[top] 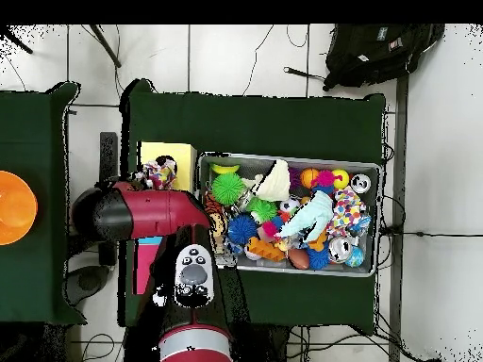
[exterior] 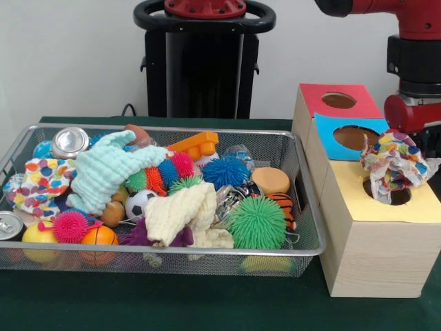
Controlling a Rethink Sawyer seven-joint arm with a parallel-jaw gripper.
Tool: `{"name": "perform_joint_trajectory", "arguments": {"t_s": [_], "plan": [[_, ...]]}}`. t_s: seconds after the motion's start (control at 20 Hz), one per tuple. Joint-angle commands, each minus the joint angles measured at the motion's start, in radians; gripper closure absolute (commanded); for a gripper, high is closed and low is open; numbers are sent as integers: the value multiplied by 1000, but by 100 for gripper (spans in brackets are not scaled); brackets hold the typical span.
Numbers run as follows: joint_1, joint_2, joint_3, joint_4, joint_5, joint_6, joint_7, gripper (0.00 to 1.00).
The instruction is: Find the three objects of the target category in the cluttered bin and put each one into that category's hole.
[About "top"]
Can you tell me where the small soccer ball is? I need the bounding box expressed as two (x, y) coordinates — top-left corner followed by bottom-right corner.
(279, 197), (303, 216)

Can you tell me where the blue spiky ball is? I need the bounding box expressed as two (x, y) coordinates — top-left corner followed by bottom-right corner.
(226, 214), (259, 246)

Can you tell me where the thin black floor cable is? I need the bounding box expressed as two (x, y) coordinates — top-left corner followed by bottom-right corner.
(241, 24), (276, 97)

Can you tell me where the polka-dot cloth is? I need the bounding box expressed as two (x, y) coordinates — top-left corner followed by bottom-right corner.
(327, 188), (371, 237)

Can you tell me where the white patterned cloth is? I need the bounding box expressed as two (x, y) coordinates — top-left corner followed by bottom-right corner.
(142, 155), (179, 191)

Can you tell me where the grey round base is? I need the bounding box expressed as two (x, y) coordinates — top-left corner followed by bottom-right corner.
(66, 265), (110, 306)

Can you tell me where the green spiky ball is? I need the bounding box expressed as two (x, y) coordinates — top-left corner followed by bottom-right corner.
(210, 173), (246, 206)

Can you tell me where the pink spiky ball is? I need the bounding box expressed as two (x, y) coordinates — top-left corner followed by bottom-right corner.
(312, 170), (337, 189)

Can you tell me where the black backpack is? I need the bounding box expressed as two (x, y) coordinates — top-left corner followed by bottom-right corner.
(323, 24), (446, 91)

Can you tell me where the black cable with plug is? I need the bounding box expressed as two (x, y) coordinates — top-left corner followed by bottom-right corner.
(283, 66), (327, 83)

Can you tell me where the silver drink can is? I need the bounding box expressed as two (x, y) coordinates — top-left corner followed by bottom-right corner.
(327, 237), (355, 264)

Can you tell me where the dark green side tablecloth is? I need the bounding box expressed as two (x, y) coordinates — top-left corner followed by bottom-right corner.
(0, 81), (86, 325)

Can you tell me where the orange plastic toy brick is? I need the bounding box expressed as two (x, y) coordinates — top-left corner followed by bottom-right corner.
(247, 237), (287, 263)

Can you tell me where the small orange basketball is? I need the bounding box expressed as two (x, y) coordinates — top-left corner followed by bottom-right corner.
(300, 167), (322, 189)

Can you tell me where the mint green cloth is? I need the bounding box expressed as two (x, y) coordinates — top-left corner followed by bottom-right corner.
(277, 189), (335, 242)

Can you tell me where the black tripod leg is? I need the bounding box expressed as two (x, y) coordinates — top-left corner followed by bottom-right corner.
(89, 24), (122, 69)
(0, 25), (35, 56)

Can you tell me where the wooden box with three holes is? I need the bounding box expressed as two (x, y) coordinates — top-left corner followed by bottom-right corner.
(135, 140), (199, 297)

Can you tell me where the orange plastic bowl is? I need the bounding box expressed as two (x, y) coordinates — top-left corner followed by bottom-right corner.
(0, 171), (39, 246)

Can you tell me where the cream yellow cloth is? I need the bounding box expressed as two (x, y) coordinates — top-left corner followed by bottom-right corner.
(255, 158), (292, 203)

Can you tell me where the clear mesh bin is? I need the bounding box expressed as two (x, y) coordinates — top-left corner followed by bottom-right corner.
(195, 153), (383, 279)

